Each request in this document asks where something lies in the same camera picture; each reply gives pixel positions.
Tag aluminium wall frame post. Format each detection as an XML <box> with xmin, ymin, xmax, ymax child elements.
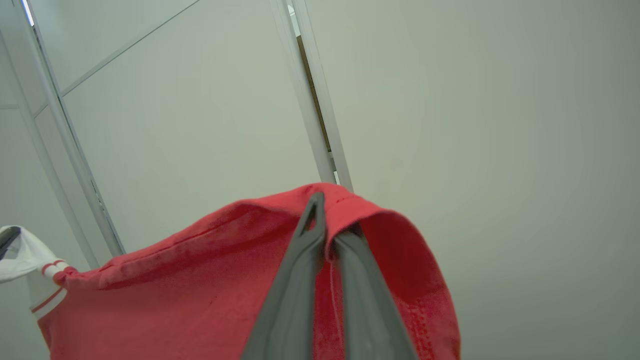
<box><xmin>270</xmin><ymin>0</ymin><xmax>354</xmax><ymax>193</ymax></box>

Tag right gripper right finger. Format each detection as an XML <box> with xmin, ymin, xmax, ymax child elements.
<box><xmin>333</xmin><ymin>230</ymin><xmax>419</xmax><ymax>360</ymax></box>

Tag grey metal frame with brackets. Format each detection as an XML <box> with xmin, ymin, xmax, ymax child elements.
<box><xmin>0</xmin><ymin>0</ymin><xmax>126</xmax><ymax>271</ymax></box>

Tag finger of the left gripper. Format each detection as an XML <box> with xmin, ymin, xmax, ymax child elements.
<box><xmin>0</xmin><ymin>226</ymin><xmax>22</xmax><ymax>261</ymax></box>

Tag red shorts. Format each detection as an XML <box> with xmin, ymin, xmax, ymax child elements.
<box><xmin>0</xmin><ymin>182</ymin><xmax>462</xmax><ymax>360</ymax></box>

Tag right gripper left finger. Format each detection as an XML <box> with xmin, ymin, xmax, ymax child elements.
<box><xmin>241</xmin><ymin>192</ymin><xmax>328</xmax><ymax>360</ymax></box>

